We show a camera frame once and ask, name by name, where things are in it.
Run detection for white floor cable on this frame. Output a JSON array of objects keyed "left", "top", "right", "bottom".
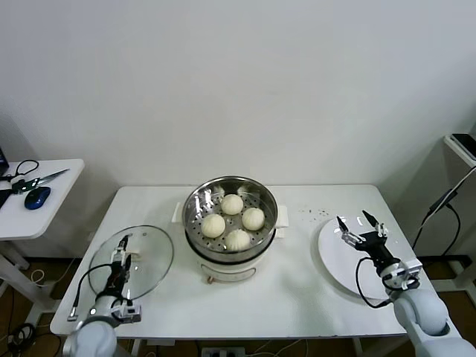
[{"left": 29, "top": 256, "right": 77, "bottom": 288}]

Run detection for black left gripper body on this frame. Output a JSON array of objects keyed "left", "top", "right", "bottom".
[{"left": 106, "top": 259, "right": 130, "bottom": 299}]

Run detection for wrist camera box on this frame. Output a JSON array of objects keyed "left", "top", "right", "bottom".
[
  {"left": 381, "top": 259, "right": 424, "bottom": 290},
  {"left": 113, "top": 300, "right": 144, "bottom": 324}
]

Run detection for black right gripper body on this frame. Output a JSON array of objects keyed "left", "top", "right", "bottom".
[{"left": 355, "top": 229, "right": 398, "bottom": 266}]

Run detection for black flat device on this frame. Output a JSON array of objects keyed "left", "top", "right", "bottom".
[{"left": 451, "top": 132, "right": 476, "bottom": 161}]

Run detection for white steamed baozi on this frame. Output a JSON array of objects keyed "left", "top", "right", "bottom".
[
  {"left": 202, "top": 213, "right": 226, "bottom": 239},
  {"left": 225, "top": 229, "right": 251, "bottom": 252},
  {"left": 221, "top": 193, "right": 245, "bottom": 216},
  {"left": 241, "top": 207, "right": 266, "bottom": 231}
]

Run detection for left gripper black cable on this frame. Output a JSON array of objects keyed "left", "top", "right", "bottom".
[{"left": 66, "top": 262, "right": 117, "bottom": 324}]

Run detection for white side table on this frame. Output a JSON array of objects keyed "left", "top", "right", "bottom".
[{"left": 0, "top": 158, "right": 87, "bottom": 328}]

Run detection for black floor cable bundle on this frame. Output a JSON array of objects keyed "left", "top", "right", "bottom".
[{"left": 0, "top": 322, "right": 38, "bottom": 357}]

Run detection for blue computer mouse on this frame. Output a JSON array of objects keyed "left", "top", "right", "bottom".
[{"left": 25, "top": 186, "right": 53, "bottom": 210}]

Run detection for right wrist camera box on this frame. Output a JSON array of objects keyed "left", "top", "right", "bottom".
[{"left": 381, "top": 259, "right": 424, "bottom": 290}]

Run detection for white electric cooker pot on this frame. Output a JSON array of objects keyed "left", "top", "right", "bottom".
[{"left": 172, "top": 202, "right": 291, "bottom": 286}]

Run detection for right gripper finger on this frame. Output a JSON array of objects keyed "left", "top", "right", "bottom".
[
  {"left": 361, "top": 210, "right": 389, "bottom": 239},
  {"left": 336, "top": 216, "right": 364, "bottom": 249}
]

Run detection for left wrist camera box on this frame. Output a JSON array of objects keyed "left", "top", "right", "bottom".
[{"left": 113, "top": 300, "right": 144, "bottom": 324}]

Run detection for black power adapter cable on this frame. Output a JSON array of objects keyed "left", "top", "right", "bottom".
[{"left": 412, "top": 188, "right": 463, "bottom": 261}]

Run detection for thin white cable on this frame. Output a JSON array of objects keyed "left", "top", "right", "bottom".
[{"left": 427, "top": 165, "right": 476, "bottom": 224}]

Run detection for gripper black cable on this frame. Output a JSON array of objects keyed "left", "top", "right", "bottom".
[
  {"left": 66, "top": 262, "right": 117, "bottom": 324},
  {"left": 356, "top": 258, "right": 396, "bottom": 309}
]

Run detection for round white plate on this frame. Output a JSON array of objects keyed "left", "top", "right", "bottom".
[{"left": 318, "top": 216, "right": 413, "bottom": 300}]

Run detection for round glass pot lid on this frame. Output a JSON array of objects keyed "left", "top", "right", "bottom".
[{"left": 89, "top": 224, "right": 176, "bottom": 301}]

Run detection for perforated steel steamer basket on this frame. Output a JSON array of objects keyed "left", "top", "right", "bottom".
[{"left": 182, "top": 176, "right": 279, "bottom": 261}]

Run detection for black handled scissors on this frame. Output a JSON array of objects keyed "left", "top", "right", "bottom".
[{"left": 7, "top": 158, "right": 71, "bottom": 195}]

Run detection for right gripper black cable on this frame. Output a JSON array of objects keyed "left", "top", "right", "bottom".
[{"left": 356, "top": 258, "right": 396, "bottom": 309}]

